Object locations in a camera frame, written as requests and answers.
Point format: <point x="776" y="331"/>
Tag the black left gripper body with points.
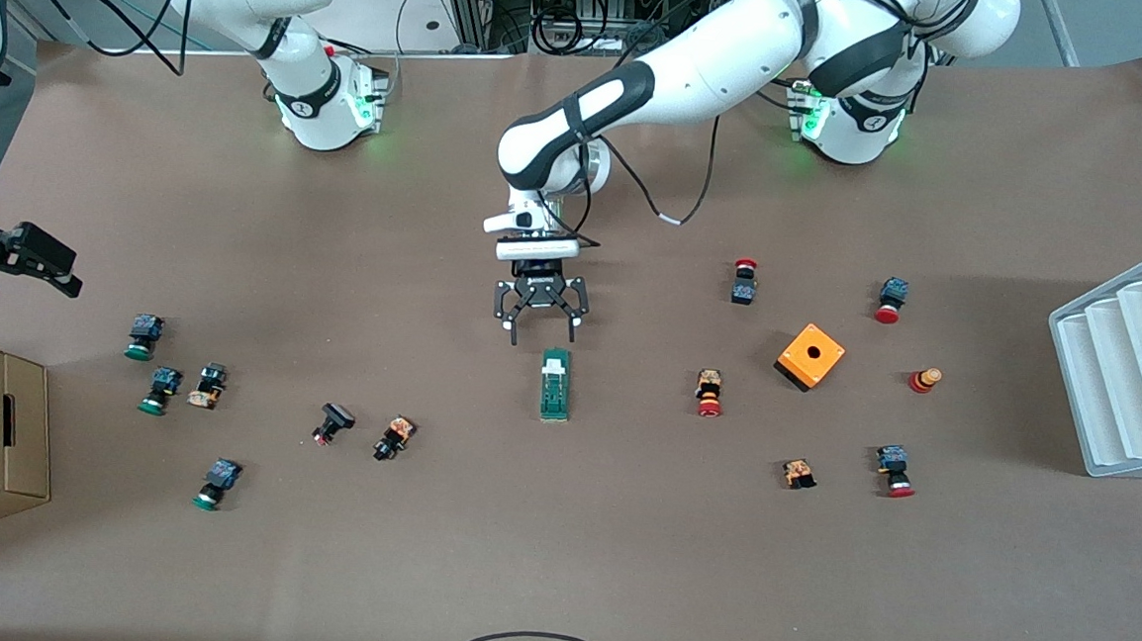
<point x="539" y="285"/>

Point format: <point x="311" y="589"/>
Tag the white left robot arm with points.
<point x="706" y="61"/>

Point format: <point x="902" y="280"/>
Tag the green push button blue block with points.
<point x="165" y="380"/>
<point x="221" y="476"/>
<point x="145" y="329"/>

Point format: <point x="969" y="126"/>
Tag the red yellow emergency stop button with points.
<point x="709" y="383"/>

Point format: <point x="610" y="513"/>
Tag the red button black base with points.
<point x="743" y="291"/>

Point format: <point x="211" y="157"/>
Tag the black button orange contact block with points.
<point x="397" y="434"/>

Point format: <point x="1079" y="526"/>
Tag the black push button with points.
<point x="336" y="416"/>

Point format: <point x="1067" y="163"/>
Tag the black holder orange contact block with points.
<point x="207" y="392"/>

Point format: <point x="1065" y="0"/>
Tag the aluminium equipment rack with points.
<point x="481" y="8"/>

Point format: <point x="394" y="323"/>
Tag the red mushroom button blue block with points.
<point x="892" y="459"/>
<point x="894" y="291"/>

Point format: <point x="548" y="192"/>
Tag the red orange button cap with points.
<point x="922" y="382"/>

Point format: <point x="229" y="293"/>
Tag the white grey compartment tray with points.
<point x="1122" y="394"/>

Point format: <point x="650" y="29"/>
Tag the orange button enclosure box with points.
<point x="796" y="362"/>

